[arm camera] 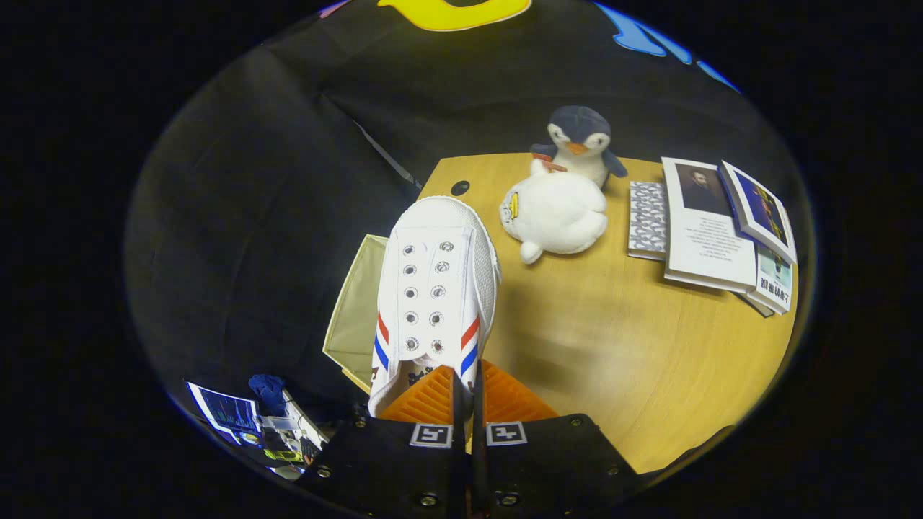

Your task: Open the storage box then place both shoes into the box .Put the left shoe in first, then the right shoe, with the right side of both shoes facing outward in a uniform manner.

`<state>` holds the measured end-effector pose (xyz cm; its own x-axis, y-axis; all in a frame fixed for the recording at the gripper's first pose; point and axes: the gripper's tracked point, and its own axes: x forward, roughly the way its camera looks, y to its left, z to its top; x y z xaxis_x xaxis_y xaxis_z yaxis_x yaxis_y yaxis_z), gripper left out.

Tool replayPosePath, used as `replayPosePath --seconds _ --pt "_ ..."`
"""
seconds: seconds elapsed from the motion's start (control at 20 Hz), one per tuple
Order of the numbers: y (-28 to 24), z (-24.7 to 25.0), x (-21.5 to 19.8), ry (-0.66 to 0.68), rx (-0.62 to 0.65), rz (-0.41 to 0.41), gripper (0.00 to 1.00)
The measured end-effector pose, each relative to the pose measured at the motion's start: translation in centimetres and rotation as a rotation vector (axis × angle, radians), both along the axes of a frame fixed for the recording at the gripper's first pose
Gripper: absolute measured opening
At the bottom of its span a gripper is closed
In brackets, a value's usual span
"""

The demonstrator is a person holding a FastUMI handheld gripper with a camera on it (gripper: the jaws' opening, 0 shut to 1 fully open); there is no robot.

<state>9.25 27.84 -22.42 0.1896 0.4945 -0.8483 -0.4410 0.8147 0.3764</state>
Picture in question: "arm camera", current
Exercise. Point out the crumpled blue cloth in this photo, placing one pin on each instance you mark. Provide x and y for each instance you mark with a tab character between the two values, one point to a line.
268	393

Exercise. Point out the white round plush toy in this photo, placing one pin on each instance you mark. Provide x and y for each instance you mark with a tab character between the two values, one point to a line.
559	213

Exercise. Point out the pale green cover book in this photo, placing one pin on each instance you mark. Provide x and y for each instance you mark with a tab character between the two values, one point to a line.
775	277

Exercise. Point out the grey patterned notebook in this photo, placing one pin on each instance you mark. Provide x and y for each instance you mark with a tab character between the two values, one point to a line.
649	220

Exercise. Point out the white striped canvas shoe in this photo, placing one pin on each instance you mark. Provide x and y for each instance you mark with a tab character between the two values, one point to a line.
440	238

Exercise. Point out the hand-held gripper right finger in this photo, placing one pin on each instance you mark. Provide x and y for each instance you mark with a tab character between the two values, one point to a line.
548	468

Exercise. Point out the grey fabric storage box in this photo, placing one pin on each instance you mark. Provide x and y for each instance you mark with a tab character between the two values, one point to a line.
357	310

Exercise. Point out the white portrait cover book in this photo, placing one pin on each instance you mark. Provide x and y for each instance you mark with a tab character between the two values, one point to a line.
710	245

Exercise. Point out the navy white penguin plush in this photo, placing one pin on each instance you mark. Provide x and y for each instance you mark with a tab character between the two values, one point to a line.
577	122

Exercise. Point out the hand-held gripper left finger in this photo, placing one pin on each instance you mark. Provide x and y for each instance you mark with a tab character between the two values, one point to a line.
404	468

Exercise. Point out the blue picture cover book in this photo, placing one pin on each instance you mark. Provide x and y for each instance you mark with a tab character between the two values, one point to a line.
764	213

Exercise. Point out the blue-lit display screen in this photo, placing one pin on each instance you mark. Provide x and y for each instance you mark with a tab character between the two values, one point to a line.
227	411

